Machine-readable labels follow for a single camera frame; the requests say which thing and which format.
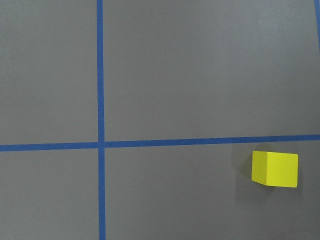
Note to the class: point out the yellow cube block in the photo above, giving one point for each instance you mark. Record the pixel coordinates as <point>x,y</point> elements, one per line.
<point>275,169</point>

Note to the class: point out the brown paper table cover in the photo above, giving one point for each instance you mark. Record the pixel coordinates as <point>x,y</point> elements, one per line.
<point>175,72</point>

